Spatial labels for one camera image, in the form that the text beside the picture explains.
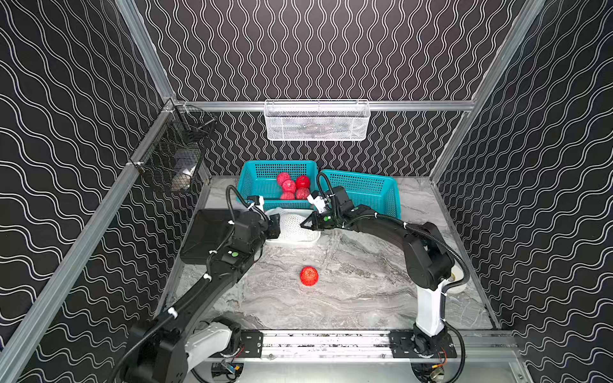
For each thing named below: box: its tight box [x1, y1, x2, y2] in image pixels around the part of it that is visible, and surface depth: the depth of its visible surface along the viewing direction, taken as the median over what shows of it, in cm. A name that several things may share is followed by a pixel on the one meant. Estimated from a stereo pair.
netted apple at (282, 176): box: [277, 172, 291, 186], surface depth 115 cm
